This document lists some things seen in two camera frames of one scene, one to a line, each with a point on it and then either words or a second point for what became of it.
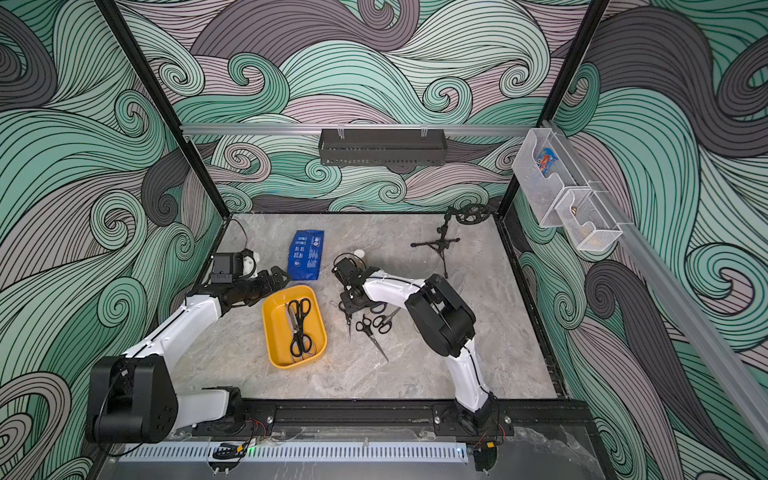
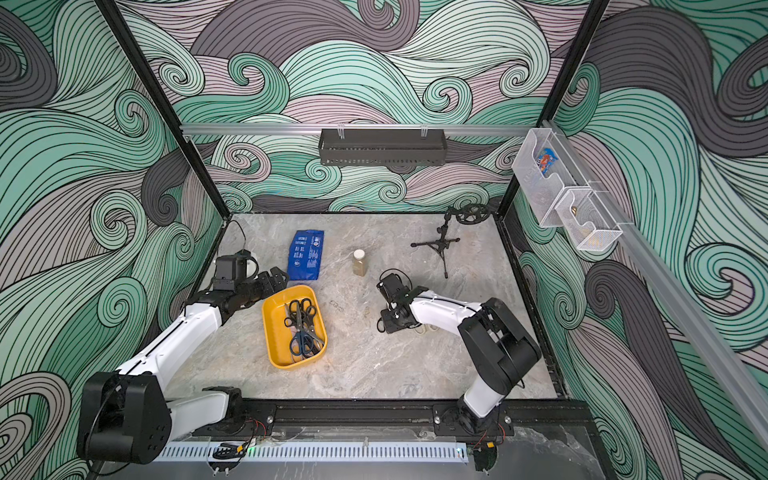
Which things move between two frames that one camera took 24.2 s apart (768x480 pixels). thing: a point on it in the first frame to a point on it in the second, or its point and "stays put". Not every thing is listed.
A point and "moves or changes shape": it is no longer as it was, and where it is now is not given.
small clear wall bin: x=586 y=219 stays put
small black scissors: x=384 y=323 moves or changes shape
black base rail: x=430 y=420 stays put
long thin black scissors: x=364 y=326 to x=289 y=322
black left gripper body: x=256 y=288 stays put
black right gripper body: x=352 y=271 to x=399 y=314
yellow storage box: x=279 y=330 stays put
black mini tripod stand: x=468 y=214 stays put
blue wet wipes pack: x=305 y=254 stays put
